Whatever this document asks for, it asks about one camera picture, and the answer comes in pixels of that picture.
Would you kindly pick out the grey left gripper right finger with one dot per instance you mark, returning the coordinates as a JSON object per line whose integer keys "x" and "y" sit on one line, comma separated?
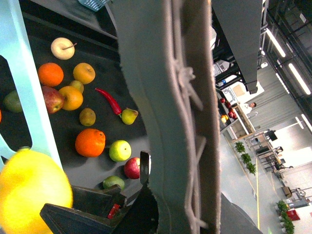
{"x": 194, "y": 200}

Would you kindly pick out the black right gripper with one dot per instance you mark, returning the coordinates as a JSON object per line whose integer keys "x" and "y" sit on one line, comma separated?
{"x": 106, "y": 211}

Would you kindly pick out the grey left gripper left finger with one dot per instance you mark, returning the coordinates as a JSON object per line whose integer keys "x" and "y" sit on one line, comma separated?
{"x": 145, "y": 42}

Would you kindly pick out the yellow lemon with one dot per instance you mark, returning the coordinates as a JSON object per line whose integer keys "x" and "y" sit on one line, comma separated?
{"x": 28, "y": 181}

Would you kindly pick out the light blue basket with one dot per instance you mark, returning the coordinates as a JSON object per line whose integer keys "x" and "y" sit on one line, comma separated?
{"x": 15, "y": 48}
{"x": 94, "y": 5}

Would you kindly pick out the black produce shelf tray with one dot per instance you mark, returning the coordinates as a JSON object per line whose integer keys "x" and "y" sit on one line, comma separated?
{"x": 83, "y": 171}

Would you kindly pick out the red apple front right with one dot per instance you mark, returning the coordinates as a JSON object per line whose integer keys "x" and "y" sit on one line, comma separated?
{"x": 132, "y": 168}

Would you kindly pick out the red apple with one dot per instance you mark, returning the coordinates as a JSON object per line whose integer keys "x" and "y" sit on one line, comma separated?
{"x": 132, "y": 168}
{"x": 54, "y": 101}

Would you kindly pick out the green apple right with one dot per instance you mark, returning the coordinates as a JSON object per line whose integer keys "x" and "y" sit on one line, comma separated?
{"x": 119, "y": 151}

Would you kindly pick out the large orange front right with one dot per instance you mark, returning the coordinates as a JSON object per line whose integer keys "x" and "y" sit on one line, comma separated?
{"x": 90, "y": 142}

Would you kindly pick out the golden brown round pear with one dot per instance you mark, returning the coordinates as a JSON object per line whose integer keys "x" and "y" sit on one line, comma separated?
{"x": 84, "y": 73}

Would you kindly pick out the brown kiwi lower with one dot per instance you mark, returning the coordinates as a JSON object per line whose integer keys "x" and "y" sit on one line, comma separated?
{"x": 87, "y": 117}

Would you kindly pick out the yellow green pear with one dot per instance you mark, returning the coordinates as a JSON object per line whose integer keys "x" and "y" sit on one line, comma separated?
{"x": 128, "y": 116}

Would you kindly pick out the person in white shirt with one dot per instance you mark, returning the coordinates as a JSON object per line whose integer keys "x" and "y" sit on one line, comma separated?
{"x": 247, "y": 108}

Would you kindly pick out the red chili pepper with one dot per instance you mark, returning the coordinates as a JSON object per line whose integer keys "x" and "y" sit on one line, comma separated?
{"x": 113, "y": 103}

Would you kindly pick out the white pear with stem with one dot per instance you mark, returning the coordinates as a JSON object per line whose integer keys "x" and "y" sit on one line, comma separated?
{"x": 63, "y": 48}

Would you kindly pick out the olive kiwi upper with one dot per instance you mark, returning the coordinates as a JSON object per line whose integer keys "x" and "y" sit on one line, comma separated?
{"x": 78, "y": 85}

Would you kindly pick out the yellow orange apple centre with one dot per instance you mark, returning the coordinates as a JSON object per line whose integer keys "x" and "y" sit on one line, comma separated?
{"x": 73, "y": 98}

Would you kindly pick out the red apple centre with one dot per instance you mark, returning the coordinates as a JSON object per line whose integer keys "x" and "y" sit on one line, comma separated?
{"x": 54, "y": 101}

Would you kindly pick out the small orange mandarin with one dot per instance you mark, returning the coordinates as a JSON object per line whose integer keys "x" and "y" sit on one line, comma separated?
{"x": 50, "y": 74}

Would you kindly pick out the green avocado lower centre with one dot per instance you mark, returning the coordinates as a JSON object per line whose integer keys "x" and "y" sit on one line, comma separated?
{"x": 12, "y": 102}

